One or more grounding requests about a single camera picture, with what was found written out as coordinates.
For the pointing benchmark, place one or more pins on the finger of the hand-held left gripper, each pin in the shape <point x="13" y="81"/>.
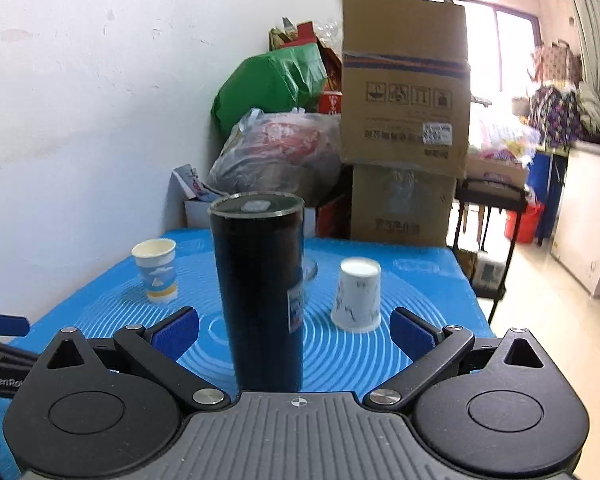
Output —
<point x="2" y="324"/>

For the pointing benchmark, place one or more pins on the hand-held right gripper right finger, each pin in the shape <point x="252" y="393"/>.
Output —
<point x="411" y="332"/>

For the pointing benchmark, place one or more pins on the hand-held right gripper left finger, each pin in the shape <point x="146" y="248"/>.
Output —
<point x="177" y="334"/>

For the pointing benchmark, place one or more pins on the tall black cup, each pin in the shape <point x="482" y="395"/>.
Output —
<point x="260" y="285"/>

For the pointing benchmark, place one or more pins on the white paper cup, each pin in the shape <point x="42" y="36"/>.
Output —
<point x="357" y="296"/>

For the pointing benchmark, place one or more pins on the blue and yellow paper cup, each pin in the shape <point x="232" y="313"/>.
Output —
<point x="156" y="270"/>

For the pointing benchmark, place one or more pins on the blue ringed table mat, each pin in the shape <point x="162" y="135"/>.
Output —
<point x="105" y="305"/>

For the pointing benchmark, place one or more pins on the clear drinking glass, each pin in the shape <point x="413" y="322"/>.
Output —
<point x="309" y="270"/>

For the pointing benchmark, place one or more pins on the small cardboard box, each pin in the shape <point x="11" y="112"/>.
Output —
<point x="400" y="210"/>

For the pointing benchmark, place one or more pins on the white printed carton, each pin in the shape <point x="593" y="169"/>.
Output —
<point x="196" y="207"/>

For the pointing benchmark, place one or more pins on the red carton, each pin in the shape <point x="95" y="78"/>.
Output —
<point x="332" y="220"/>

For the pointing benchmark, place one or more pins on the red bucket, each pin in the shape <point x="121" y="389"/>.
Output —
<point x="525" y="222"/>

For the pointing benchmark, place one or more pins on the black cart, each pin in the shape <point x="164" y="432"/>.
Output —
<point x="490" y="195"/>

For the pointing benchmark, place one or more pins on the flat cardboard box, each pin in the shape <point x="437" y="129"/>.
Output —
<point x="497" y="172"/>

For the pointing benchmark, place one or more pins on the clear plastic bag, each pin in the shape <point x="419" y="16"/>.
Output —
<point x="280" y="145"/>

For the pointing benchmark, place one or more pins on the white cabinet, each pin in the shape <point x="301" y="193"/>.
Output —
<point x="585" y="200"/>

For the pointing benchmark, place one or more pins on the small red box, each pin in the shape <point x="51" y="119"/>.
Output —
<point x="330" y="103"/>

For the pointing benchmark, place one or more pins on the green plastic bag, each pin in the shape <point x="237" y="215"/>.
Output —
<point x="265" y="85"/>

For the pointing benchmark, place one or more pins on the large taped cardboard box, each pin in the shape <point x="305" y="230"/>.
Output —
<point x="405" y="65"/>

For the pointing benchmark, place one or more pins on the red gift box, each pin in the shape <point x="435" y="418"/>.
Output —
<point x="305" y="34"/>

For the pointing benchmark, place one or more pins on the pale green curtain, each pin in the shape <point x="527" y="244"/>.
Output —
<point x="592" y="35"/>

